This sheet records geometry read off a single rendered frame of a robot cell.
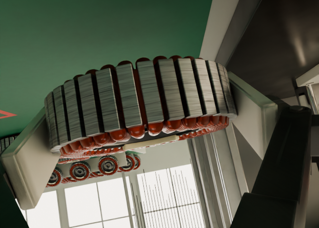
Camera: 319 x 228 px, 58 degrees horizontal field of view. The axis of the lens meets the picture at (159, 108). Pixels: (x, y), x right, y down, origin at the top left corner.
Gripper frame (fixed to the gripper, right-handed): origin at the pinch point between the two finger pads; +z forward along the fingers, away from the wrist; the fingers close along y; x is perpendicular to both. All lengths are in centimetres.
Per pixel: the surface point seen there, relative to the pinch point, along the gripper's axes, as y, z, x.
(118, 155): -24, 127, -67
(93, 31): -2.4, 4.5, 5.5
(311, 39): 15.3, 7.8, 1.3
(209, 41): 7.0, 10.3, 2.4
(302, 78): 21.1, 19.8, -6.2
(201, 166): 7.8, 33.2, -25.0
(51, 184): -61, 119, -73
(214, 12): 6.5, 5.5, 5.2
